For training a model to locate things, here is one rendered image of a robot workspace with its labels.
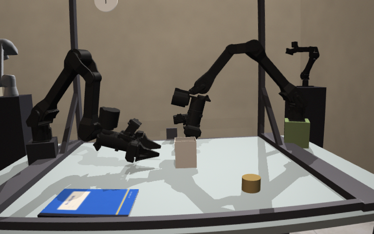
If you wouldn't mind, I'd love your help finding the blue notebook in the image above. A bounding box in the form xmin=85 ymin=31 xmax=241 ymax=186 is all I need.
xmin=37 ymin=189 xmax=139 ymax=217

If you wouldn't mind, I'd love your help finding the brown cylinder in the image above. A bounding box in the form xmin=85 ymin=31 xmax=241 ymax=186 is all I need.
xmin=242 ymin=174 xmax=261 ymax=194

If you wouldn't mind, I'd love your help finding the brown open-top box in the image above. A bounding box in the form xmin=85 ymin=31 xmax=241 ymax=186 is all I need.
xmin=175 ymin=137 xmax=197 ymax=169

